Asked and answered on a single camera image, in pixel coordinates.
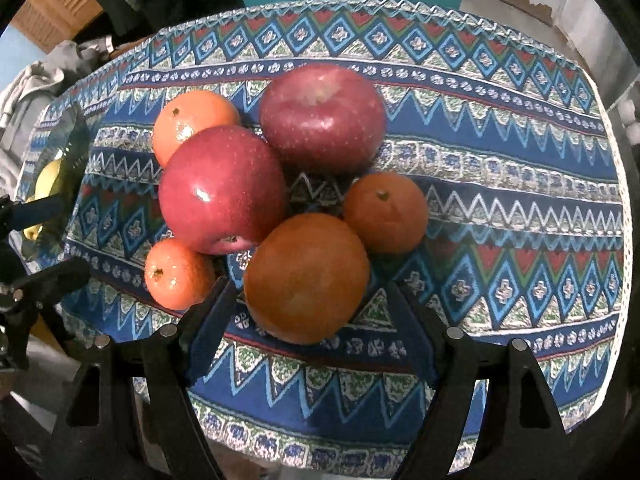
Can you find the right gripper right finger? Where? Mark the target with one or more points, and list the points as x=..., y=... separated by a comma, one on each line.
x=521, y=435

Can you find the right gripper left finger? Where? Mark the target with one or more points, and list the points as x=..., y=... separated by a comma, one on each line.
x=96, y=435

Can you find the yellow green apple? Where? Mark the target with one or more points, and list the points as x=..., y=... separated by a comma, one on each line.
x=43, y=189

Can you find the small tangerine front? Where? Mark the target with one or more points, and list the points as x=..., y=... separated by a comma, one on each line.
x=176, y=277

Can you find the small tangerine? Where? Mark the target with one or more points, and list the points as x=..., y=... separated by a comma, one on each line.
x=176, y=277
x=387, y=211

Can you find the red apple front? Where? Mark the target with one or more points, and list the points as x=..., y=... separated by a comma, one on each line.
x=223, y=191

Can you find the red apple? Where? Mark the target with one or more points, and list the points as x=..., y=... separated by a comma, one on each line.
x=223, y=191
x=323, y=118

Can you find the dark orange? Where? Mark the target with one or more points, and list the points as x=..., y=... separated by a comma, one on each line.
x=307, y=278

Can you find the large orange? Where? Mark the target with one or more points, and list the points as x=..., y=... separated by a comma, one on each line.
x=186, y=114

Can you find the dark glass bowl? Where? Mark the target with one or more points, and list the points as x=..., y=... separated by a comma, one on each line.
x=68, y=140

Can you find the pile of grey clothes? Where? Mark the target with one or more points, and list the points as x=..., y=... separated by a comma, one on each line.
x=33, y=89

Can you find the wooden louvered wardrobe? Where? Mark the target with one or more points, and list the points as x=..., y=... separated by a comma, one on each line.
x=46, y=23

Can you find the red apple back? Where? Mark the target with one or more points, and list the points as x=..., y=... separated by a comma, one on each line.
x=323, y=118

